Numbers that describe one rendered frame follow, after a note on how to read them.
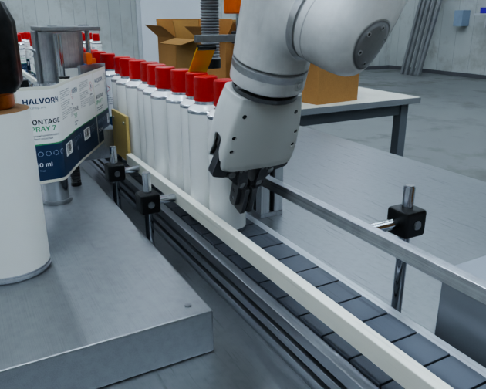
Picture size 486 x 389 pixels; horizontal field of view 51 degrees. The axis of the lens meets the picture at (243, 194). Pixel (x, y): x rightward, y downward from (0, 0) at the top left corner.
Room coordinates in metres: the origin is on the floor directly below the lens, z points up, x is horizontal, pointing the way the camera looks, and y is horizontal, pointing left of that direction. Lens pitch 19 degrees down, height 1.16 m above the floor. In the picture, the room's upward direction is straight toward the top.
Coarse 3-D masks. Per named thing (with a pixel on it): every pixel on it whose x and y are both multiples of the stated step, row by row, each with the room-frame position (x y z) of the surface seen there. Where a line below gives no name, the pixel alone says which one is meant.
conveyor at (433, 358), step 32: (160, 192) 0.82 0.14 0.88; (192, 224) 0.68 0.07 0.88; (288, 256) 0.57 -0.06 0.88; (320, 288) 0.49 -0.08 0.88; (320, 320) 0.43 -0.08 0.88; (384, 320) 0.43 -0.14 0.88; (352, 352) 0.38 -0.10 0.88; (416, 352) 0.38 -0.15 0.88; (384, 384) 0.34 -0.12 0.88; (448, 384) 0.34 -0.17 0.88; (480, 384) 0.34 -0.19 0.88
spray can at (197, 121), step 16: (208, 80) 0.69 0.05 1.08; (208, 96) 0.69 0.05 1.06; (192, 112) 0.69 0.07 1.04; (208, 112) 0.68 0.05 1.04; (192, 128) 0.69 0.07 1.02; (192, 144) 0.69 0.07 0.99; (192, 160) 0.69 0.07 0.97; (192, 176) 0.69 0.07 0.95; (192, 192) 0.69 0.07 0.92; (208, 192) 0.68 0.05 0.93; (208, 208) 0.68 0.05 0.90
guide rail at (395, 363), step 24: (144, 168) 0.85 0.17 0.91; (168, 192) 0.75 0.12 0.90; (192, 216) 0.67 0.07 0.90; (216, 216) 0.62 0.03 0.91; (240, 240) 0.54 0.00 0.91; (264, 264) 0.49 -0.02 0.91; (288, 288) 0.45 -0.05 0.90; (312, 288) 0.43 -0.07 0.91; (312, 312) 0.42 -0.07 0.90; (336, 312) 0.39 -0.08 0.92; (360, 336) 0.36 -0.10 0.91; (384, 360) 0.33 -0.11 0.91; (408, 360) 0.32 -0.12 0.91; (408, 384) 0.31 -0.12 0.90; (432, 384) 0.30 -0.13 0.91
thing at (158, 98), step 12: (156, 72) 0.83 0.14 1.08; (168, 72) 0.83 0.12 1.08; (156, 84) 0.84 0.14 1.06; (168, 84) 0.83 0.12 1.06; (156, 96) 0.82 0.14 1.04; (156, 108) 0.82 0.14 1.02; (156, 120) 0.82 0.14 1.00; (156, 132) 0.82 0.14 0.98; (156, 144) 0.83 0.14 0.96; (156, 156) 0.83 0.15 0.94; (156, 168) 0.83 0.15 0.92; (168, 168) 0.82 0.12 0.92; (168, 180) 0.82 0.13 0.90
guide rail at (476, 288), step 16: (288, 192) 0.59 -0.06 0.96; (304, 192) 0.58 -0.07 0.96; (320, 208) 0.53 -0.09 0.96; (336, 208) 0.52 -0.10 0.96; (336, 224) 0.51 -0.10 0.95; (352, 224) 0.48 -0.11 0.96; (368, 224) 0.48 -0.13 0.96; (368, 240) 0.46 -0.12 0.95; (384, 240) 0.44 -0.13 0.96; (400, 240) 0.44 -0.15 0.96; (400, 256) 0.42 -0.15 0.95; (416, 256) 0.41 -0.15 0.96; (432, 256) 0.40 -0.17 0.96; (432, 272) 0.39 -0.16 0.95; (448, 272) 0.38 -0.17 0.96; (464, 272) 0.37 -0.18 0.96; (464, 288) 0.36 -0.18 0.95; (480, 288) 0.35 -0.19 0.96
